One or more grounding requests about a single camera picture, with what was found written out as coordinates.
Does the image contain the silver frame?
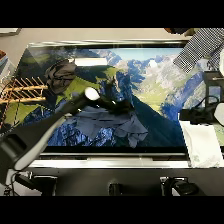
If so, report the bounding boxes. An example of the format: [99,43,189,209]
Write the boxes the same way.
[0,151,224,197]

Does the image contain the brown clothes hanger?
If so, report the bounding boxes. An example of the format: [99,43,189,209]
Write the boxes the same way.
[0,76,49,105]

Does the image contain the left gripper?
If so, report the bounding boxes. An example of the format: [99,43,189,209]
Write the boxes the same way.
[98,96,135,116]

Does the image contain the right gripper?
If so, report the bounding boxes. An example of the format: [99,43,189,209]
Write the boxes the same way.
[179,107,215,126]

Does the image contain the black cable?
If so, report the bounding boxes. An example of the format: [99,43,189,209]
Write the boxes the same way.
[195,95,221,111]

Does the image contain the checked shirt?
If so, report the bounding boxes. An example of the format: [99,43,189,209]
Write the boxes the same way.
[172,28,224,74]

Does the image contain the white garment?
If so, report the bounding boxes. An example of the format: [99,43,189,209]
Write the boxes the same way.
[180,119,224,168]

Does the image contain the blue garment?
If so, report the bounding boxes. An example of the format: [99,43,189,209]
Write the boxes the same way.
[73,105,150,149]

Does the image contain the dark grey garment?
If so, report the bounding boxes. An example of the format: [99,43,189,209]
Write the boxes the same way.
[44,59,78,95]

